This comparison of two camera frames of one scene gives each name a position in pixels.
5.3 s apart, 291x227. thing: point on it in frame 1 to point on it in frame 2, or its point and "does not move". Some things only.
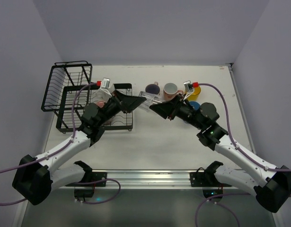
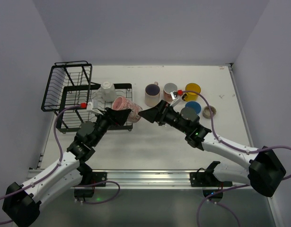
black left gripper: [119, 102] to [107, 117]
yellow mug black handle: [194, 96] does not move
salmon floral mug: [170, 90] does not move
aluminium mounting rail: [154, 179] does not move
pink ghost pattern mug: [101, 103] to [121, 102]
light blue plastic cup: [196, 105] does not move
